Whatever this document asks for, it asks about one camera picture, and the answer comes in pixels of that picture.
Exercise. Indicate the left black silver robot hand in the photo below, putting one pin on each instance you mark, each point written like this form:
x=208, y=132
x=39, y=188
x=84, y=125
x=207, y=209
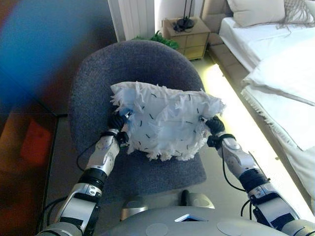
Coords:
x=115, y=121

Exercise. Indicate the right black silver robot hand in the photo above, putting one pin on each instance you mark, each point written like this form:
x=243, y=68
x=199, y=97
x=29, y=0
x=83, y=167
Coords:
x=216, y=125

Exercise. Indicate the white fringed cushion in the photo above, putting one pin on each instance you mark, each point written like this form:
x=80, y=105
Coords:
x=167, y=118

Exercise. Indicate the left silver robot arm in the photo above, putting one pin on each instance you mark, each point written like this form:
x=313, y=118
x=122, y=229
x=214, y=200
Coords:
x=98, y=162

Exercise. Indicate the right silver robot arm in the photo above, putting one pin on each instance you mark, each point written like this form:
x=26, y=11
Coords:
x=241, y=162

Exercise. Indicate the grey fabric armchair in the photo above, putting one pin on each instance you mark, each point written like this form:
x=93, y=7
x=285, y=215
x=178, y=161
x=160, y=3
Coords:
x=135, y=64

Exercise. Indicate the right silver robot leg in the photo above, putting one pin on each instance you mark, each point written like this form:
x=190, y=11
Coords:
x=199, y=200

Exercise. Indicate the silver robot leg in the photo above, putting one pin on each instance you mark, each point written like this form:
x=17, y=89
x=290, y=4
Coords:
x=199, y=200
x=134, y=206

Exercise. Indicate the light wooden nightstand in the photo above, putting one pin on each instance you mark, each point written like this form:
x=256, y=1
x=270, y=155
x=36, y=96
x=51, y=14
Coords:
x=194, y=41

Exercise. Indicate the left silver robot leg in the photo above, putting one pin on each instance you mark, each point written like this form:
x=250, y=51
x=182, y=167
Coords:
x=134, y=206

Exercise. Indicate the green potted plant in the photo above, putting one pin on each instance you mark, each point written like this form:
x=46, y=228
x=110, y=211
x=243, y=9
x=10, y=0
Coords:
x=160, y=39

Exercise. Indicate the silver robot torso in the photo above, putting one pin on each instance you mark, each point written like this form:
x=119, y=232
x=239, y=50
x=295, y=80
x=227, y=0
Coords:
x=192, y=223

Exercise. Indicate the dark floor rug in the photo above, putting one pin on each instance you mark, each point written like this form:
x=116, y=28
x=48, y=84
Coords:
x=24, y=172

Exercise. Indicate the white curtain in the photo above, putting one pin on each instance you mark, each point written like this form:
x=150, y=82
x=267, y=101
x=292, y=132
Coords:
x=135, y=17

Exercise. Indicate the beige bed pillow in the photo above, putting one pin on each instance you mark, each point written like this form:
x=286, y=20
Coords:
x=256, y=12

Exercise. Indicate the grey fringed throw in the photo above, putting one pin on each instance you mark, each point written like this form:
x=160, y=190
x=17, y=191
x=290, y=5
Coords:
x=297, y=12

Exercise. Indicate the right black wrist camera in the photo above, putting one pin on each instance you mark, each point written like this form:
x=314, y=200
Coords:
x=212, y=142

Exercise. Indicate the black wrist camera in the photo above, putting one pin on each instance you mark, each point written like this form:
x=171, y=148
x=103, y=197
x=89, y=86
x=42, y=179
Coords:
x=123, y=138
x=212, y=142

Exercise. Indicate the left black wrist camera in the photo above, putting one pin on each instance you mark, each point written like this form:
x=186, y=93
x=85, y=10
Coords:
x=123, y=138

